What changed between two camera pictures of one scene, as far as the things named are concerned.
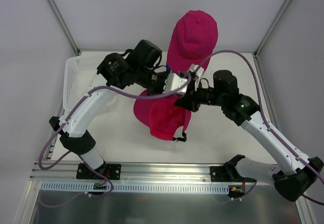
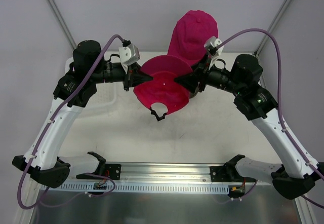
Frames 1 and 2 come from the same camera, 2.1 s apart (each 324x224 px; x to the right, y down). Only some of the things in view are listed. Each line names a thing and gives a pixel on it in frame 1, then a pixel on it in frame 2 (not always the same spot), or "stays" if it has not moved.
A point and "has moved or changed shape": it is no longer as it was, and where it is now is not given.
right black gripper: (187, 101) → (200, 75)
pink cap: (162, 116) has moved or changed shape
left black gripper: (157, 87) → (128, 77)
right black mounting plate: (227, 174) stays
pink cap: (194, 38) stays
